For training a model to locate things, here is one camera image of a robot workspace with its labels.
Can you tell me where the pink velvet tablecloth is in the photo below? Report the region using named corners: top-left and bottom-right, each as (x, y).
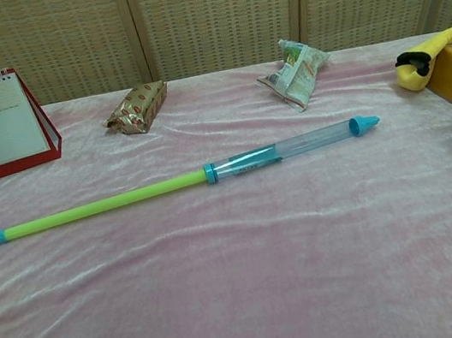
top-left (0, 29), bottom-right (452, 338)

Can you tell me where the white green snack bag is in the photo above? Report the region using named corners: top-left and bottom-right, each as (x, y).
top-left (250, 32), bottom-right (341, 120)

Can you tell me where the yellow banana toy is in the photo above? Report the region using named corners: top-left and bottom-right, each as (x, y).
top-left (389, 25), bottom-right (452, 96)

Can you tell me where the gold red snack bag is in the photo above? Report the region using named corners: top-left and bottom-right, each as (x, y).
top-left (98, 80), bottom-right (175, 141)

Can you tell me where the woven bamboo folding screen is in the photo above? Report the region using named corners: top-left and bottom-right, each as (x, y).
top-left (0, 0), bottom-right (452, 113)

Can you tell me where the green and blue water pump toy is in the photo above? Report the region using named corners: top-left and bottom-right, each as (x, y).
top-left (0, 111), bottom-right (396, 269)

